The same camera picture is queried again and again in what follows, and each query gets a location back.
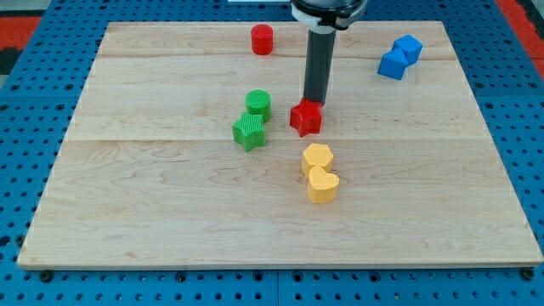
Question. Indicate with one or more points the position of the yellow hexagon block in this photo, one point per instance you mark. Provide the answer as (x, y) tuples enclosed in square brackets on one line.
[(317, 155)]

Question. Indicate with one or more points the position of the yellow heart block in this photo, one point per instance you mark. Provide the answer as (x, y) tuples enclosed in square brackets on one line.
[(322, 186)]

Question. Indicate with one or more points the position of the green star block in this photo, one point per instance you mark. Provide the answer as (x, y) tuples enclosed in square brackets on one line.
[(249, 131)]

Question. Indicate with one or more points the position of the red star block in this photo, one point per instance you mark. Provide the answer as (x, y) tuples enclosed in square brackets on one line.
[(306, 117)]

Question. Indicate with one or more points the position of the green cylinder block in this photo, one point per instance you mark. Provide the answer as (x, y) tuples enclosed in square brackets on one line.
[(258, 102)]

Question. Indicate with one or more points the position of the red cylinder block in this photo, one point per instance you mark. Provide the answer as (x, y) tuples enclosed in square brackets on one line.
[(262, 37)]

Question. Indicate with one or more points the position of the wooden board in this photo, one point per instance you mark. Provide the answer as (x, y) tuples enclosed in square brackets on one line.
[(149, 175)]

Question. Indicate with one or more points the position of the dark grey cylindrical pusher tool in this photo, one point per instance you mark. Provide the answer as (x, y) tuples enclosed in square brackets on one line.
[(318, 65)]

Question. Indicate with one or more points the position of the blue cube block front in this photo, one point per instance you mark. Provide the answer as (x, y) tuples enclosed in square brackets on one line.
[(393, 64)]

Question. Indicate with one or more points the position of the blue cube block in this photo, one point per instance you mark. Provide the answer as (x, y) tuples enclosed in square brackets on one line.
[(410, 46), (393, 64)]

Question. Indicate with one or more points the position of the blue cube block rear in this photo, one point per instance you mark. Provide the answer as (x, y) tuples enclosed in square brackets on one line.
[(410, 46)]

